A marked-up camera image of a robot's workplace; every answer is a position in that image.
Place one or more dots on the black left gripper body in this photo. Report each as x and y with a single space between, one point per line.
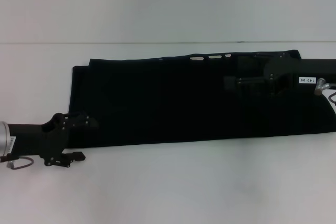
39 134

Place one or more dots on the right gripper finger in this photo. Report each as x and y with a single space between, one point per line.
246 62
231 83

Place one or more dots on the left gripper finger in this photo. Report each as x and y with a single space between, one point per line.
76 156
86 123

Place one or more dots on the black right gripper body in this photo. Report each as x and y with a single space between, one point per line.
302 72

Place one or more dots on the black shirt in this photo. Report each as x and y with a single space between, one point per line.
170 103

